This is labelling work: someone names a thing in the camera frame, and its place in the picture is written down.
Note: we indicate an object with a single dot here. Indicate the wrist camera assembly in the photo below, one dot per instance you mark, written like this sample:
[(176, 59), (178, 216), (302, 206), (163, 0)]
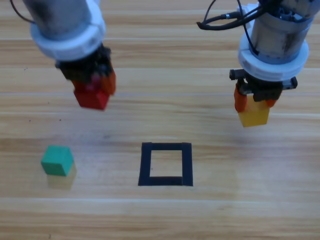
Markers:
[(246, 10)]

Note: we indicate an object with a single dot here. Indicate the red wooden cube block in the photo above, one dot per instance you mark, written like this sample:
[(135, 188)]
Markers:
[(91, 100)]

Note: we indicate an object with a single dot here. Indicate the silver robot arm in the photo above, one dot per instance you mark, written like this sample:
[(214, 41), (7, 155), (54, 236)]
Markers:
[(275, 37), (62, 17)]

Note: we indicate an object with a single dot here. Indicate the green wooden cube block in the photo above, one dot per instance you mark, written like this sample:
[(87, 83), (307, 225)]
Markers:
[(56, 162)]

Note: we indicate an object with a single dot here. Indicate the yellow wooden cube block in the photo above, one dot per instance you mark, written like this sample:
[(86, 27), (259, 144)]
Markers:
[(253, 117)]

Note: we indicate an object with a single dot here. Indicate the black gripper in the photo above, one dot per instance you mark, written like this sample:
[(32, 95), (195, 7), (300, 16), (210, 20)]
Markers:
[(85, 67), (265, 90)]

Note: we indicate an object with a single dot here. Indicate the black tape square outline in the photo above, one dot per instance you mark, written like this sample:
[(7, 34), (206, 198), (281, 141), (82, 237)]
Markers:
[(145, 165)]

